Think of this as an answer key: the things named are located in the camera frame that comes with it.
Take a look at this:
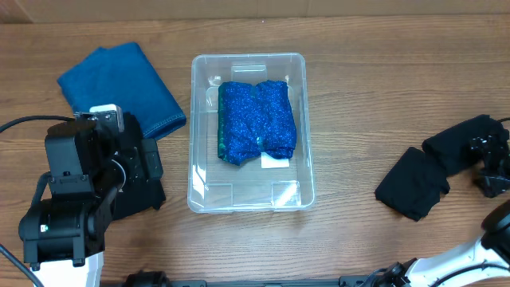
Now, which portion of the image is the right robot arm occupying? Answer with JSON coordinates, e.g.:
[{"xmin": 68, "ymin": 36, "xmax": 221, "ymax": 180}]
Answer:
[{"xmin": 373, "ymin": 123, "xmax": 509, "ymax": 286}]

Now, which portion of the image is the sparkly blue green fabric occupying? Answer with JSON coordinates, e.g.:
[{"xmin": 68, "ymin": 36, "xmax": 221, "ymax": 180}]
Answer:
[{"xmin": 217, "ymin": 81, "xmax": 297, "ymax": 166}]

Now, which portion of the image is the blue denim cloth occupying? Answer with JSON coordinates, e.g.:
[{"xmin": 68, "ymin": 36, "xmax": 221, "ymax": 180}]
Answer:
[{"xmin": 57, "ymin": 42, "xmax": 186, "ymax": 140}]

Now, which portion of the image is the clear plastic storage container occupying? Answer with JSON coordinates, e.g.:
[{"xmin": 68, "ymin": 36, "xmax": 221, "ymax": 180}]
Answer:
[{"xmin": 187, "ymin": 53, "xmax": 316, "ymax": 214}]

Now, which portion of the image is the black garment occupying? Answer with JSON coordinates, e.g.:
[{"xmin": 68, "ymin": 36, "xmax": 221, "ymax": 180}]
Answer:
[
  {"xmin": 112, "ymin": 177, "xmax": 166, "ymax": 221},
  {"xmin": 375, "ymin": 115, "xmax": 509, "ymax": 222}
]

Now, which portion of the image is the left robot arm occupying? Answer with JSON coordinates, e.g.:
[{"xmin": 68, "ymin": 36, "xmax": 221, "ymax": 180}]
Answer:
[{"xmin": 18, "ymin": 112, "xmax": 166, "ymax": 286}]

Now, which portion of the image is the white label in container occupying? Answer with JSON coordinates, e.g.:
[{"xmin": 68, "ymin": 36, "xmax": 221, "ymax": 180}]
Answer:
[{"xmin": 261, "ymin": 152, "xmax": 290, "ymax": 169}]

